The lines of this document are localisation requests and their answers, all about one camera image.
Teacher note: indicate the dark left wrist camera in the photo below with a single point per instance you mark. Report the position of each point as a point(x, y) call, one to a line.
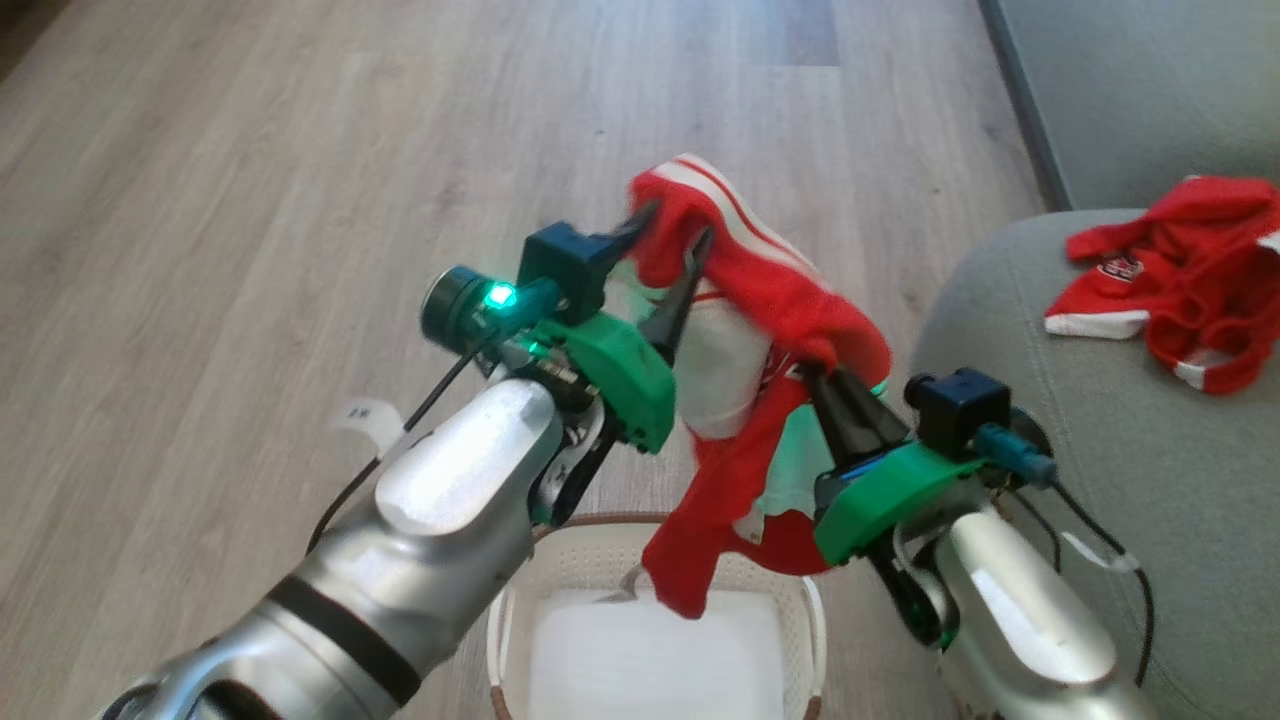
point(565, 265)

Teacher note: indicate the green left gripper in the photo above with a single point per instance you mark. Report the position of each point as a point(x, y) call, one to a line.
point(625, 375)

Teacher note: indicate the red garment with logo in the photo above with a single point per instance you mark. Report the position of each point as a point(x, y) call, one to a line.
point(1190, 270)

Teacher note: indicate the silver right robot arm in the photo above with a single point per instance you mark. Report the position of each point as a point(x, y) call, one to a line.
point(1020, 620)

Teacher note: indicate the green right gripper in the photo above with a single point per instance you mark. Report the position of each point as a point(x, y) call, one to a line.
point(885, 495)

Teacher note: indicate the dark right wrist camera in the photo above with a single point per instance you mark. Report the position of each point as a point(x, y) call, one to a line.
point(955, 410)

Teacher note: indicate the white woven laundry basket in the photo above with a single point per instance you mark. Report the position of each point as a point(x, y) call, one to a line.
point(650, 650)

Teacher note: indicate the red white striped garment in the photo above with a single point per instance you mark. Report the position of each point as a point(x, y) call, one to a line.
point(770, 290)

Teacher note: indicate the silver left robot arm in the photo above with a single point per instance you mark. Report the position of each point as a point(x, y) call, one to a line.
point(420, 540)

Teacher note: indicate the dark wrist camera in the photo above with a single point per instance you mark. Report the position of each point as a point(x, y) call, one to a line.
point(955, 410)
point(565, 265)

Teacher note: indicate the grey fabric sofa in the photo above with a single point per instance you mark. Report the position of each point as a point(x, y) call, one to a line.
point(1110, 420)

